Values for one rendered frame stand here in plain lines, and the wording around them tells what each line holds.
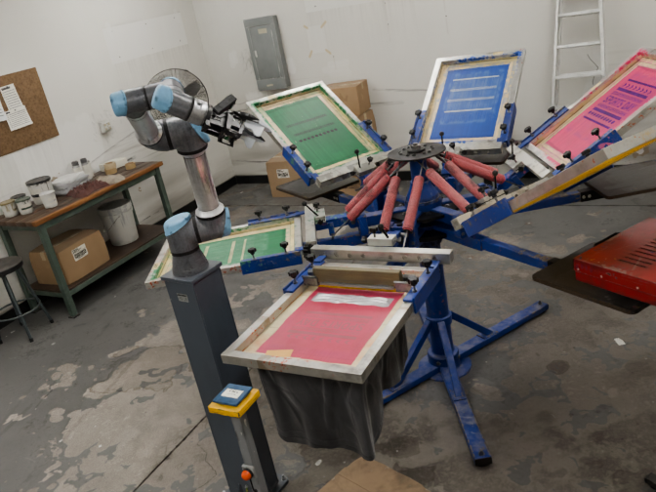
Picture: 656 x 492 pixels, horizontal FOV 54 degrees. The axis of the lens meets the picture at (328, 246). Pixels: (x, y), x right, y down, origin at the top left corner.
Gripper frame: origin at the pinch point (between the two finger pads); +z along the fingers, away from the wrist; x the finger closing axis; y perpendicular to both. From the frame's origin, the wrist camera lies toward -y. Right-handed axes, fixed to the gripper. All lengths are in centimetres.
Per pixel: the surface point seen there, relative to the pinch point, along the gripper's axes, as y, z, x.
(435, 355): -7, 168, -125
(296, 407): 59, 54, -73
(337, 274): 2, 64, -62
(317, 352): 46, 49, -49
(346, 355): 48, 55, -40
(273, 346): 40, 38, -64
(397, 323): 35, 72, -31
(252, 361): 50, 28, -61
